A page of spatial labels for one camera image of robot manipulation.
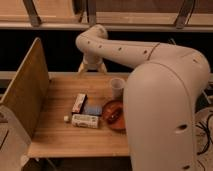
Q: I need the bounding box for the red white snack box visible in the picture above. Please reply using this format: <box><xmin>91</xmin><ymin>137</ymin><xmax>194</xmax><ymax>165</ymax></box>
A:
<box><xmin>72</xmin><ymin>93</ymin><xmax>87</xmax><ymax>114</ymax></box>

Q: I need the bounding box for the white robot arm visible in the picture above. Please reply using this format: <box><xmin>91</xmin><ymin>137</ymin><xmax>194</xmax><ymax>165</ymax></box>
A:
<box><xmin>76</xmin><ymin>25</ymin><xmax>210</xmax><ymax>171</ymax></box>

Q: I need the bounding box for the dark red object in bowl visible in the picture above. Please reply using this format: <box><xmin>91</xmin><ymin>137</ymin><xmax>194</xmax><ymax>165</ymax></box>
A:
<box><xmin>107</xmin><ymin>107</ymin><xmax>123</xmax><ymax>124</ymax></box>

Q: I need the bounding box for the left wooden divider panel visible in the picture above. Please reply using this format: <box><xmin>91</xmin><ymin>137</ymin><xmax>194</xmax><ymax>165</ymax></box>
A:
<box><xmin>0</xmin><ymin>38</ymin><xmax>49</xmax><ymax>142</ymax></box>

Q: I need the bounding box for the white rectangular carton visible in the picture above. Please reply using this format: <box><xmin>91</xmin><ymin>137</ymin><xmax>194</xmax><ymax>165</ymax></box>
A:
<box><xmin>71</xmin><ymin>114</ymin><xmax>99</xmax><ymax>128</ymax></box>

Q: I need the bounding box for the translucent plastic cup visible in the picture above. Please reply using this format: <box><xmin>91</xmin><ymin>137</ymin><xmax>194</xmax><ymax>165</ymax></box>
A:
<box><xmin>110</xmin><ymin>77</ymin><xmax>125</xmax><ymax>99</ymax></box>

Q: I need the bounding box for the blue sponge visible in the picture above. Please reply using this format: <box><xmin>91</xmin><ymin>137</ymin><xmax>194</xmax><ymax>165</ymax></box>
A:
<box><xmin>83</xmin><ymin>104</ymin><xmax>102</xmax><ymax>116</ymax></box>

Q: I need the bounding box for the small white cap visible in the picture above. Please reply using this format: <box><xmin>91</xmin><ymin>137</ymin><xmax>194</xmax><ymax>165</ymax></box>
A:
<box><xmin>63</xmin><ymin>115</ymin><xmax>71</xmax><ymax>123</ymax></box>

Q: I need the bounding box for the orange bowl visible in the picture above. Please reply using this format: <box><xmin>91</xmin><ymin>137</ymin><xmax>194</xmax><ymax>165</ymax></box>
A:
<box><xmin>102</xmin><ymin>100</ymin><xmax>125</xmax><ymax>131</ymax></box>

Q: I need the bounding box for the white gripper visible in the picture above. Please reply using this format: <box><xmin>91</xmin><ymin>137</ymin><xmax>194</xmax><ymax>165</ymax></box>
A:
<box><xmin>78</xmin><ymin>54</ymin><xmax>107</xmax><ymax>74</ymax></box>

